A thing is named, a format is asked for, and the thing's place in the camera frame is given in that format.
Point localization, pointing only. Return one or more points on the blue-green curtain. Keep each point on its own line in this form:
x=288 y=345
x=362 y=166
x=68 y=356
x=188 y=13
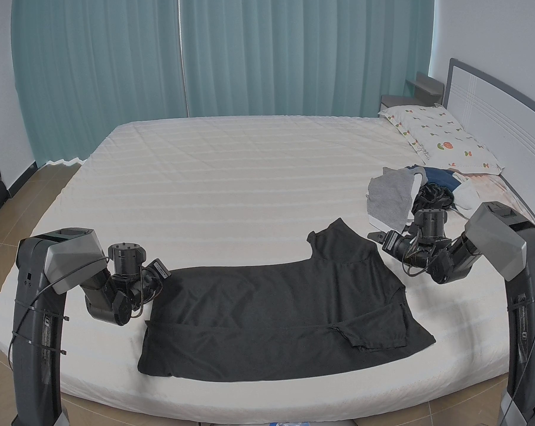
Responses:
x=107 y=60
x=311 y=38

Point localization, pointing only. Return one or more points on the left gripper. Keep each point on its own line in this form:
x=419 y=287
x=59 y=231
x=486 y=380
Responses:
x=154 y=280

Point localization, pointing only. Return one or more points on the black T-shirt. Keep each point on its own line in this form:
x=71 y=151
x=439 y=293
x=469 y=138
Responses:
x=272 y=304

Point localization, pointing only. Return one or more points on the grey bedside table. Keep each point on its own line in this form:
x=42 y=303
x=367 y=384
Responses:
x=427 y=84

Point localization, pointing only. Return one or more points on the black garment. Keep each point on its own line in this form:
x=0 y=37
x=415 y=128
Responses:
x=440 y=195

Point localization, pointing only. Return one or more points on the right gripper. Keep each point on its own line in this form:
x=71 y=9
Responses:
x=398 y=246

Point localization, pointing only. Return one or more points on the dark blue garment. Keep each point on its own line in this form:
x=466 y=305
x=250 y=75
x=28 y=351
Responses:
x=440 y=176

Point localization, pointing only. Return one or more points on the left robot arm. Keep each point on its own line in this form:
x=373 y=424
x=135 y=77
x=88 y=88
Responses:
x=32 y=348

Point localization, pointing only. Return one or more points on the bed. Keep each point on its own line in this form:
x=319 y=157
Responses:
x=249 y=171

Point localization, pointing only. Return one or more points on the grey white-trimmed garment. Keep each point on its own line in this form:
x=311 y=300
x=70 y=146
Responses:
x=387 y=195

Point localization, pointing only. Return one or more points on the white garment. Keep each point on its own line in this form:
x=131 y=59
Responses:
x=467 y=198

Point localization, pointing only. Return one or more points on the white printed pillow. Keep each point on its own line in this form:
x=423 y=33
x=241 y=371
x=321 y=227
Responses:
x=445 y=138

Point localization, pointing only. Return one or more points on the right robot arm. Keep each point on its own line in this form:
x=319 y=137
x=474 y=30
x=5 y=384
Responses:
x=525 y=326

